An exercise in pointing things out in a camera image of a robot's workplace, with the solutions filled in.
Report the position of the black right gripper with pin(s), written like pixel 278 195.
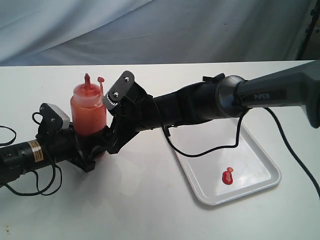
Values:
pixel 136 112

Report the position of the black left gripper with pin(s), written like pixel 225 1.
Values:
pixel 66 145

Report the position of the red sauce squeeze bottle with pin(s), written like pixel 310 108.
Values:
pixel 88 112

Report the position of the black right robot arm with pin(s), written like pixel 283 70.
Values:
pixel 219 97

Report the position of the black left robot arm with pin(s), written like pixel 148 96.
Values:
pixel 19 159

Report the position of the red sauce blob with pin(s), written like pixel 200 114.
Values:
pixel 227 177

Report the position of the white rectangular plastic tray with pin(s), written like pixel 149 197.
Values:
pixel 254 170

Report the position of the grey backdrop cloth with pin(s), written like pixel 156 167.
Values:
pixel 126 32

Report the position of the black tripod stand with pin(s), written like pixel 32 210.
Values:
pixel 315 14

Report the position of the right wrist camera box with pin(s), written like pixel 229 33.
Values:
pixel 118 90

